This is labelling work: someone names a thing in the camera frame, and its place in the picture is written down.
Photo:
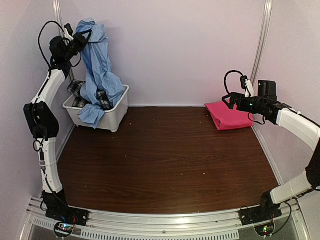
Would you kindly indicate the white plastic laundry bin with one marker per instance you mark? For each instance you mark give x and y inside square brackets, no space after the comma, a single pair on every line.
[111,120]

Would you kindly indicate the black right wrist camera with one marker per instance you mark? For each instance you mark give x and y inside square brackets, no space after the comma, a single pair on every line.
[267,89]

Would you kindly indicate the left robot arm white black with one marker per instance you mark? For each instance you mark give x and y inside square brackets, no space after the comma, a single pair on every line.
[43,124]

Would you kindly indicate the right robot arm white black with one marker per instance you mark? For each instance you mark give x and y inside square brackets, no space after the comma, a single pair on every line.
[306,130]

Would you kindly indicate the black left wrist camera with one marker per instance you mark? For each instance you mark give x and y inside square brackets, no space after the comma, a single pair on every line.
[57,48]

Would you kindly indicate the black white plaid garment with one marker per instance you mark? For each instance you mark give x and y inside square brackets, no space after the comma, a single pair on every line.
[80,102]

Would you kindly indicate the light blue shirt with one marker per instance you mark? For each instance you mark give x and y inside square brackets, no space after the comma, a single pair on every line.
[102,88]

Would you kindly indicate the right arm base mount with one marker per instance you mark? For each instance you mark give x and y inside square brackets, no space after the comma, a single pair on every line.
[262,217]

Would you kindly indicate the front aluminium rail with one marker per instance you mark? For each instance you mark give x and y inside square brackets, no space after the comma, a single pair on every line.
[217,225]

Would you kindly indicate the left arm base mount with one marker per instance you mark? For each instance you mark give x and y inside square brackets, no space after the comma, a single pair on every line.
[67,218]

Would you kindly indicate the right aluminium frame post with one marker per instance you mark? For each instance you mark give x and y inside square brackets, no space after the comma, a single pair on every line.
[264,31]

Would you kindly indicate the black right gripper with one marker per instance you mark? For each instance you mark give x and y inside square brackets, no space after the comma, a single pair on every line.
[234,96]

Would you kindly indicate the pink trousers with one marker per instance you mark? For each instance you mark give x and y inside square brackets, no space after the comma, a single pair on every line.
[226,119]

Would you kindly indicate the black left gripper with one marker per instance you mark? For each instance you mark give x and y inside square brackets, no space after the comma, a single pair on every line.
[81,40]

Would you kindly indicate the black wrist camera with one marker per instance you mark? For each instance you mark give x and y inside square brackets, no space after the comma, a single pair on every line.
[267,89]
[57,48]

